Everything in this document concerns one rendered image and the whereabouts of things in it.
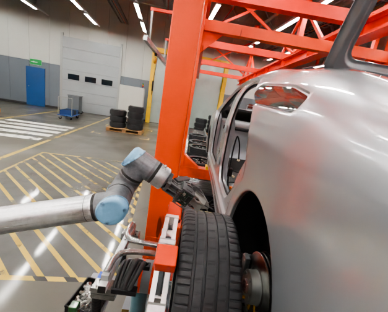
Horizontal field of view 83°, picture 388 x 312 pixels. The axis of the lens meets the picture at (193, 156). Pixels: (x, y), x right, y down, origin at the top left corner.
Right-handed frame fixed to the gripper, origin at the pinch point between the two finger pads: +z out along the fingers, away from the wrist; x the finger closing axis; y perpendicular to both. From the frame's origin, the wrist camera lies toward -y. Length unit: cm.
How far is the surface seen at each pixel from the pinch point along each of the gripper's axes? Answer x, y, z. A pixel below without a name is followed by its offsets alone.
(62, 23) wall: -173, -1243, -781
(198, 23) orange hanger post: 59, -55, -50
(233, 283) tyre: -8.7, 21.3, 18.1
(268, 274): -8.5, 4.2, 41.3
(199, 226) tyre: -8.3, 2.5, 3.1
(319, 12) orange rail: 228, -314, 54
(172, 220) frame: -20.8, -9.5, -3.4
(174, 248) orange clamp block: -13.2, 16.3, -4.6
